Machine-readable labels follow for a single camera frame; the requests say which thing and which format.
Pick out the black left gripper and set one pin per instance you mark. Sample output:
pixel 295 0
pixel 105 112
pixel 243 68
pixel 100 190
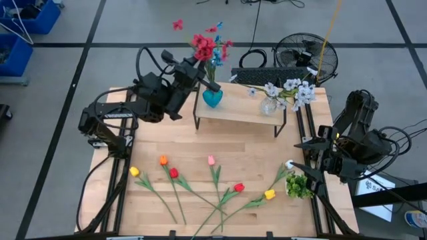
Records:
pixel 185 90

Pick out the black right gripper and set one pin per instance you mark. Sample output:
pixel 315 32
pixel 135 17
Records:
pixel 347 165

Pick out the red artificial flower bunch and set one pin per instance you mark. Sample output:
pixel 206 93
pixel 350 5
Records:
pixel 203 50

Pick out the blue artificial flower bunch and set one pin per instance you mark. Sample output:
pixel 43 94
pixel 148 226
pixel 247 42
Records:
pixel 218 60

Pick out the teal glass vase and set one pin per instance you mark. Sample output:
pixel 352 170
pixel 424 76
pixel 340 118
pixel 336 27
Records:
pixel 212 98

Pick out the yellow artificial tulip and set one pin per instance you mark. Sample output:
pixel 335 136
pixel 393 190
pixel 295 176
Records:
pixel 270 194
pixel 134 171

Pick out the white artificial flower bunch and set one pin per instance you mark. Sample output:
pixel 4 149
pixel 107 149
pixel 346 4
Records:
pixel 303 91

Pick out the clear glass vase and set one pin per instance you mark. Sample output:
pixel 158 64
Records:
pixel 268 106

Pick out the red artificial tulip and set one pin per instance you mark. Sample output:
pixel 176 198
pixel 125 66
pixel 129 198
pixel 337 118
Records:
pixel 173 173
pixel 239 187

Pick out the pink artificial tulip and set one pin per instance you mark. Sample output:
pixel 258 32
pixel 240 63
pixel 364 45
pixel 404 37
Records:
pixel 211 160

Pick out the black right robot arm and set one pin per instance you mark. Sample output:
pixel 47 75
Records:
pixel 362 110

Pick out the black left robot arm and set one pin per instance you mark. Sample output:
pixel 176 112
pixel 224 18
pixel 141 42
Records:
pixel 96 130

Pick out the wooden shelf with black legs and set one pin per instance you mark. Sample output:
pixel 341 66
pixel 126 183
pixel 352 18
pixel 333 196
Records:
pixel 240 106

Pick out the small potted green plant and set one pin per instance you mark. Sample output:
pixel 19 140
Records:
pixel 295 186

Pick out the black perforated metal box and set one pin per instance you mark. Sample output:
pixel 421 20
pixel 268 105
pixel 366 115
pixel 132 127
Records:
pixel 260 75

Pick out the white printed sign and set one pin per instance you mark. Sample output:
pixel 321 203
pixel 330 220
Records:
pixel 377 213

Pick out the black stand bar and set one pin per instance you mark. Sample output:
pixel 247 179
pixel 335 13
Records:
pixel 400 195

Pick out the black floor fan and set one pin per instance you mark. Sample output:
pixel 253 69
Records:
pixel 290 50

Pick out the dark side table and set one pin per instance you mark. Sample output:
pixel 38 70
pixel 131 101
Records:
pixel 377 231

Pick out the blue plastic bin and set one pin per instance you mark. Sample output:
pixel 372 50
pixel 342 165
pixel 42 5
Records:
pixel 16 56
pixel 40 20

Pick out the grey cart base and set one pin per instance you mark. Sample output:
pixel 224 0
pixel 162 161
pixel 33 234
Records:
pixel 13 81

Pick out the black chair caster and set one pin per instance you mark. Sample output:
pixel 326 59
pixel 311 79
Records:
pixel 4 111

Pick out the black aluminium table frame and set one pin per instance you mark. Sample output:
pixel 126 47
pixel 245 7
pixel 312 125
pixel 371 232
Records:
pixel 308 116

